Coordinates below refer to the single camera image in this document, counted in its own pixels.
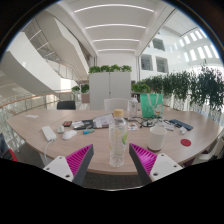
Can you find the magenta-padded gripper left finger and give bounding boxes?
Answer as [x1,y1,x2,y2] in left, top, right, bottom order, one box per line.
[43,143,95,187]

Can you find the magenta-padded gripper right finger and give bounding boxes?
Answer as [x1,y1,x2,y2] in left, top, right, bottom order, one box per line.
[129,143,184,186]

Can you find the clear plastic drink bottle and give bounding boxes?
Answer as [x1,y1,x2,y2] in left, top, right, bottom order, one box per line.
[108,108,129,168]

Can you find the white mug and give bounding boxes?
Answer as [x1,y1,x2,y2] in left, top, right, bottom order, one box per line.
[147,125,168,152]

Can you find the white computer mouse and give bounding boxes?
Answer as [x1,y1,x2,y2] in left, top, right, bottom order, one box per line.
[61,129,78,141]

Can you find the colourful sticker sheet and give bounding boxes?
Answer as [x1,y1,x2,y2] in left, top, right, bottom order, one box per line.
[127,121,140,132]

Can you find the flat round red coaster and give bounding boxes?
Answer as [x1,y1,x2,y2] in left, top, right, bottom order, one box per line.
[180,138,192,148]

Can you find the white paper stack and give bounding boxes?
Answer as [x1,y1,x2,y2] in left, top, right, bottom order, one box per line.
[93,113,115,129]

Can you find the dark blue keyboard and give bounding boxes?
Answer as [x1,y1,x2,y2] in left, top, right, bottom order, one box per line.
[168,118,194,132]

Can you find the green tote bag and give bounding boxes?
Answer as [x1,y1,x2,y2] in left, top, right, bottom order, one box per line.
[139,93,164,119]

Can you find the clear shaker bottle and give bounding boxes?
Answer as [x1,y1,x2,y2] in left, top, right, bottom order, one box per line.
[129,94,139,118]

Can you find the small potted green plants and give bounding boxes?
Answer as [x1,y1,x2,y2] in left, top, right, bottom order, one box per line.
[71,83,90,95]

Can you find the red and black chair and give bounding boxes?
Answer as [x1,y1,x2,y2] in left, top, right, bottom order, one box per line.
[0,133,18,163]

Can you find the tall green plant hedge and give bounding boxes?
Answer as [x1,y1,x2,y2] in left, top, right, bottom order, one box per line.
[131,64,224,113]

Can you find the low green plant row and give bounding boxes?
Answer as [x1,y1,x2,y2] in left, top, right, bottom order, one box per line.
[88,64,133,74]

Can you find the long ceiling light strips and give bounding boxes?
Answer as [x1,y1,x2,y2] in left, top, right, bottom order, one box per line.
[73,3,156,53]

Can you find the white power strip cable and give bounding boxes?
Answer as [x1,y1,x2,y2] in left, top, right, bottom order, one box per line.
[43,139,55,166]

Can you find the black tangled cables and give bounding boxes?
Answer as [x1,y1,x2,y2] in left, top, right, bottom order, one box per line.
[134,116,158,129]

